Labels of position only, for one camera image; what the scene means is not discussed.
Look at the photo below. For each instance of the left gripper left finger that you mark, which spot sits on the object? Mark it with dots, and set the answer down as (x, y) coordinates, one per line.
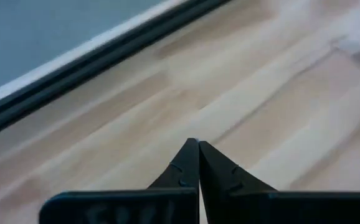
(142, 207)

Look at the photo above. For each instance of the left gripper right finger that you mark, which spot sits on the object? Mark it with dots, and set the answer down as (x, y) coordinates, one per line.
(261, 207)

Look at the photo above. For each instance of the black table edge rail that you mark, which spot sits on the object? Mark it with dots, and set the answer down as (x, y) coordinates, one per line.
(74, 74)

